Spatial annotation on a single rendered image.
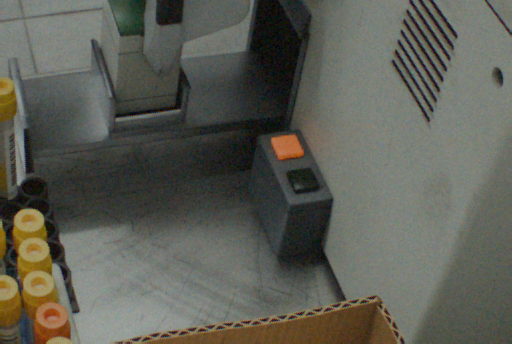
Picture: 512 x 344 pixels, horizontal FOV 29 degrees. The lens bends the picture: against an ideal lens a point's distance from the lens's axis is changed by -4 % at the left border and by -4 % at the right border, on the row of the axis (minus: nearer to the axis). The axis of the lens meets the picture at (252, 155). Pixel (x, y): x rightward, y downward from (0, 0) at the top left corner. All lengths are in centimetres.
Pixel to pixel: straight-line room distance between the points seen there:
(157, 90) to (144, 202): 7
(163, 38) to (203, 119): 9
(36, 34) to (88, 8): 14
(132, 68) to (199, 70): 9
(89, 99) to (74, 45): 147
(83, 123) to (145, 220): 7
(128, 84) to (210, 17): 7
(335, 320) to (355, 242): 15
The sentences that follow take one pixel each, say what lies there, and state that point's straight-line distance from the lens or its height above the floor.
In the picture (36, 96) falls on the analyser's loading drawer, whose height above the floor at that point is 92.
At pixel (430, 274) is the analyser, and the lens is 51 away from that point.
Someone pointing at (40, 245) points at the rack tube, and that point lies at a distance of 48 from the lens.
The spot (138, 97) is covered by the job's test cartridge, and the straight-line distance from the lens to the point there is 64.
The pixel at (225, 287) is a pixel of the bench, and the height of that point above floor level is 88.
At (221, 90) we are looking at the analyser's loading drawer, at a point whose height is 92.
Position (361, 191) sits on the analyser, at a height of 96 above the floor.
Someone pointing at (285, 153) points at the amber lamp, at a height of 93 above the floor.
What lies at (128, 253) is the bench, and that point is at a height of 88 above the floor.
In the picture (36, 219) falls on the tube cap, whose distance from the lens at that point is 50.
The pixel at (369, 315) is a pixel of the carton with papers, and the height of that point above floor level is 101.
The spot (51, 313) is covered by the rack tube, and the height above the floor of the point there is 99.
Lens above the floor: 137
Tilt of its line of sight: 45 degrees down
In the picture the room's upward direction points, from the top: 11 degrees clockwise
